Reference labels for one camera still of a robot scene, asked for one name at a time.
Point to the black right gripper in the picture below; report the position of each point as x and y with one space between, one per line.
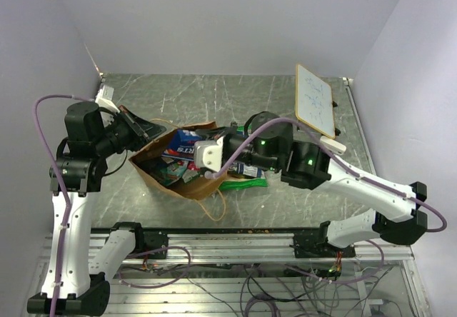
226 138

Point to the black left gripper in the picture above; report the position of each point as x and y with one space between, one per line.
142 131

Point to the brown paper bag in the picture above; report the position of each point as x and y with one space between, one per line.
192 185

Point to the green cassava chips bag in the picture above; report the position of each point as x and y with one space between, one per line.
237 184

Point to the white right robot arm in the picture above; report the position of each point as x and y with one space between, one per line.
393 213

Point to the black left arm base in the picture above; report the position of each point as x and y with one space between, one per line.
150 243

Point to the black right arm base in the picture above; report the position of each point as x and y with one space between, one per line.
307 245

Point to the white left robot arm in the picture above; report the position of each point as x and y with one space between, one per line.
76 284

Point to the teal snack packet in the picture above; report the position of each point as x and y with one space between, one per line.
170 173

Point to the white board eraser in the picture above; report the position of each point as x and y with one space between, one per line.
332 145

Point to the yellow framed whiteboard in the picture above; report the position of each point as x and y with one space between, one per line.
314 102

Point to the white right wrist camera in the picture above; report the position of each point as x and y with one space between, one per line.
208 154

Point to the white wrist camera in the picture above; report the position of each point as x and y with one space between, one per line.
208 154
104 98

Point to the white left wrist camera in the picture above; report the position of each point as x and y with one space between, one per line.
104 98

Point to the aluminium frame rail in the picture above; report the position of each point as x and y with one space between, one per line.
255 248

